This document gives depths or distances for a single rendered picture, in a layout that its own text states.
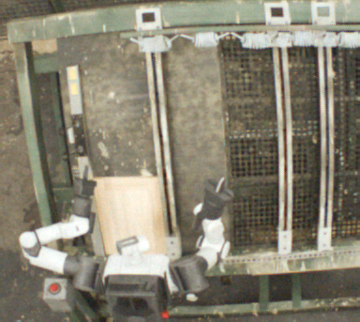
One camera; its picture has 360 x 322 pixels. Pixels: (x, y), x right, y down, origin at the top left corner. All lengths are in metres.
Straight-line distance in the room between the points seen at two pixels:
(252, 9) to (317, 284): 1.98
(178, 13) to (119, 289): 1.13
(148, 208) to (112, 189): 0.19
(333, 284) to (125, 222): 1.51
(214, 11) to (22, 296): 2.42
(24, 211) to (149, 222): 1.66
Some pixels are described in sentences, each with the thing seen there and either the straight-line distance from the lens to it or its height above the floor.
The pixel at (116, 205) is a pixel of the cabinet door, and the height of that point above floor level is 1.12.
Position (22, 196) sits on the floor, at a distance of 4.64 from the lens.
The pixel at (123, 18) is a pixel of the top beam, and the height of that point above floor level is 1.91.
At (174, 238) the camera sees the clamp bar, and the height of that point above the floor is 1.02.
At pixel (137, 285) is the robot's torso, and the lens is 2.53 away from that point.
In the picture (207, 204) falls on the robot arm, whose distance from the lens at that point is 2.52.
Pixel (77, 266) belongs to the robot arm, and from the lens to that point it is 2.67.
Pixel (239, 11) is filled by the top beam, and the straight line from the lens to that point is 2.63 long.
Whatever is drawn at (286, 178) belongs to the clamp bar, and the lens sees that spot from 2.89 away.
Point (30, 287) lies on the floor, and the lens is 4.27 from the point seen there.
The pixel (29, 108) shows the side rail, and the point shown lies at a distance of 2.94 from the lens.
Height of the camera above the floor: 3.68
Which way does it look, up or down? 54 degrees down
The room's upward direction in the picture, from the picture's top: 12 degrees counter-clockwise
